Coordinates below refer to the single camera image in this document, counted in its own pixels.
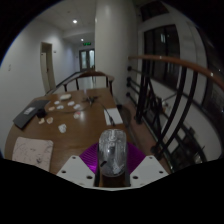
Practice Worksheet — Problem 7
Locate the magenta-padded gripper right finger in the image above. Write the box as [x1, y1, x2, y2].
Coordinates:
[126, 142, 170, 189]

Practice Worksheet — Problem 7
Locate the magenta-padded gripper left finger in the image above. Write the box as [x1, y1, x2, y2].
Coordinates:
[56, 142, 100, 188]

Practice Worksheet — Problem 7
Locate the transparent computer mouse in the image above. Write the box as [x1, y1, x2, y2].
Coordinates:
[97, 128, 129, 177]

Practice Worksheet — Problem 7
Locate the white marble-print mouse pad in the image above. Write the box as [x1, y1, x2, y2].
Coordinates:
[11, 136, 55, 173]

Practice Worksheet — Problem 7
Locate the small black box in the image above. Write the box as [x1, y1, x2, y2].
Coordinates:
[35, 108, 47, 119]

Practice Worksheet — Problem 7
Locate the flat white packet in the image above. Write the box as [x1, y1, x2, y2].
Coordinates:
[59, 93, 73, 101]

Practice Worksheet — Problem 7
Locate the black closed laptop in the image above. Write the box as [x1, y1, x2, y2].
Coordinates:
[12, 99, 51, 130]

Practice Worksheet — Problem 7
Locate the wooden chair with curved back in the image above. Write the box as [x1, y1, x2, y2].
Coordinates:
[62, 70, 116, 95]

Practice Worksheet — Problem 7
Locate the white side door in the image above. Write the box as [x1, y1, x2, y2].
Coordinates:
[39, 41, 57, 95]

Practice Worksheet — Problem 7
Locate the glass double door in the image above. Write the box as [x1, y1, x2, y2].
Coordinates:
[79, 49, 96, 72]

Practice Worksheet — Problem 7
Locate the black railing with wooden handrail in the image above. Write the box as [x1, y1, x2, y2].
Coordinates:
[126, 54, 224, 174]

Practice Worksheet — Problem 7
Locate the dark framed window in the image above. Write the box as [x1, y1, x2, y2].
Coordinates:
[143, 24, 181, 90]

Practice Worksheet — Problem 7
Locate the black cable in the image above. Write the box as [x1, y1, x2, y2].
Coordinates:
[81, 95, 102, 106]

